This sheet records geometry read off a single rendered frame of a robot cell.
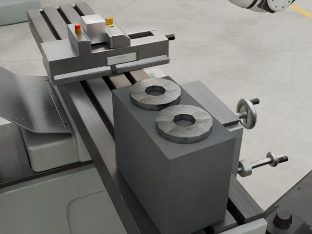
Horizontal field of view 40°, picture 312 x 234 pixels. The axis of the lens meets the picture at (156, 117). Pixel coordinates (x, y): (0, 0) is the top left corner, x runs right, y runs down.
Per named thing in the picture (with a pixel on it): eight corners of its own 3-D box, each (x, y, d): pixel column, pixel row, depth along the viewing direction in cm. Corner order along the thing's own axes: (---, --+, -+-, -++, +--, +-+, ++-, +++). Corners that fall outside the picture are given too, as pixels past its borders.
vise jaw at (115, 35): (116, 29, 128) (116, 16, 126) (131, 46, 119) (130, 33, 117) (97, 32, 126) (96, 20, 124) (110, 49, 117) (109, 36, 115)
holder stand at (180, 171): (167, 150, 93) (169, 68, 81) (226, 219, 77) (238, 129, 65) (116, 166, 88) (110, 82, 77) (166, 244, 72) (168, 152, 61)
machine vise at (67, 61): (152, 42, 137) (152, 9, 131) (171, 62, 126) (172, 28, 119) (42, 62, 126) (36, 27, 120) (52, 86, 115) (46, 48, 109)
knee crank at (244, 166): (281, 155, 161) (283, 143, 157) (291, 165, 156) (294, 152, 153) (230, 171, 154) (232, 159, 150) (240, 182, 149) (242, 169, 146)
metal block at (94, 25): (100, 33, 123) (98, 13, 120) (106, 41, 119) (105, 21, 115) (82, 36, 122) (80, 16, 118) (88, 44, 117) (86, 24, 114)
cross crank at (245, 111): (245, 115, 166) (249, 89, 160) (263, 133, 158) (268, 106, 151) (209, 125, 161) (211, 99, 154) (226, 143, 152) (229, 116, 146)
